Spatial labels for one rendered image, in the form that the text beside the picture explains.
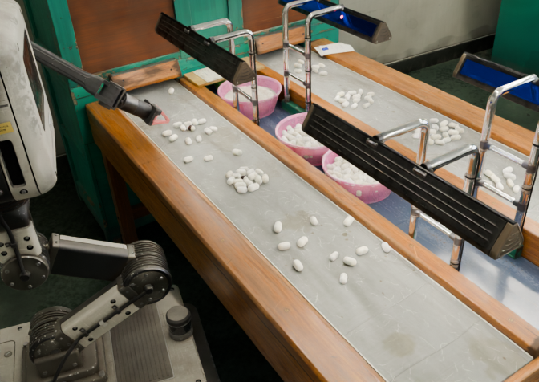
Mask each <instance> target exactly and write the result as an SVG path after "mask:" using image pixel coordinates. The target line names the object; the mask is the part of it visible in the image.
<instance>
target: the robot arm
mask: <svg viewBox="0 0 539 382"><path fill-rule="evenodd" d="M30 43H31V46H32V49H33V52H34V56H35V60H36V61H37V62H39V63H41V64H42V65H44V66H46V67H49V68H50V69H51V70H53V71H56V72H57V73H59V74H60V75H63V76H64V77H66V78H68V79H70V80H71V81H73V82H75V83H77V84H78V85H79V86H81V87H82V88H83V89H85V90H86V91H87V92H88V93H90V94H91V95H93V96H94V97H95V98H96V99H98V100H99V102H98V104H99V105H101V106H103V107H105V108H107V109H109V110H110V108H111V109H113V110H115V109H116V108H118V109H120V110H123V111H125V112H128V113H130V114H133V115H134V116H138V117H139V118H141V119H142V120H143V121H144V122H145V123H146V124H147V125H149V126H152V125H155V124H168V123H169V121H170V119H169V118H168V117H167V116H166V115H165V114H164V112H163V111H162V110H161V109H160V108H159V107H158V106H157V105H156V104H151V103H150V102H149V101H148V100H146V99H145V100H144V101H142V100H138V99H137V98H135V97H133V96H131V95H129V94H128V93H126V89H124V88H123V87H121V86H120V85H118V84H116V83H114V82H112V81H111V80H110V82H108V81H107V80H105V79H103V78H101V77H99V76H98V75H93V74H91V73H88V72H86V71H84V70H82V69H80V68H79V67H77V66H75V65H73V64H72V63H69V62H68V61H66V60H65V59H62V58H61V57H59V56H57V55H56V54H54V53H52V52H50V51H48V50H47V49H45V48H43V47H41V46H39V45H38V44H37V43H34V42H32V41H31V40H30ZM102 83H104V85H103V87H102V89H101V91H100V92H99V93H97V92H98V90H99V89H100V87H101V85H102ZM160 114H161V115H162V116H163V117H164V118H165V120H158V119H157V116H158V115H159V116H160Z"/></svg>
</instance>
